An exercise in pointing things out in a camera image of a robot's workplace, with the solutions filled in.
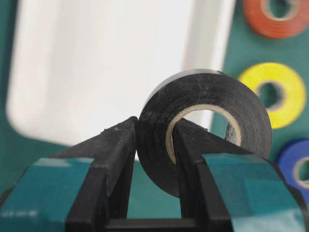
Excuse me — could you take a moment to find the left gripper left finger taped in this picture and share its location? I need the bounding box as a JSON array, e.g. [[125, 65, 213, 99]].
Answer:
[[0, 116, 138, 232]]

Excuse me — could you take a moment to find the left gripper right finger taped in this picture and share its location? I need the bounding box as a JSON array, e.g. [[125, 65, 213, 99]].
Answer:
[[173, 119, 309, 232]]

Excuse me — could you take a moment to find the black tape roll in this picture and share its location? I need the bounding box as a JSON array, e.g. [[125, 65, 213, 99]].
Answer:
[[136, 69, 273, 197]]

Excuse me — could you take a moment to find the blue tape roll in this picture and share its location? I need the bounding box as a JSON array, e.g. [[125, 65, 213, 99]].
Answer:
[[276, 138, 309, 204]]

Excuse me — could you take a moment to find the yellow tape roll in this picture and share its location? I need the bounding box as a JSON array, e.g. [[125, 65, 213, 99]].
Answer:
[[239, 62, 306, 129]]

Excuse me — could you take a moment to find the white plastic case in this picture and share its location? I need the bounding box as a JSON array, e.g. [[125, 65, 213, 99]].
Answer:
[[6, 0, 236, 145]]

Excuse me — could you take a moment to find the red tape roll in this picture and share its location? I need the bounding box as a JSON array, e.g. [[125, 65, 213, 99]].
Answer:
[[243, 0, 309, 39]]

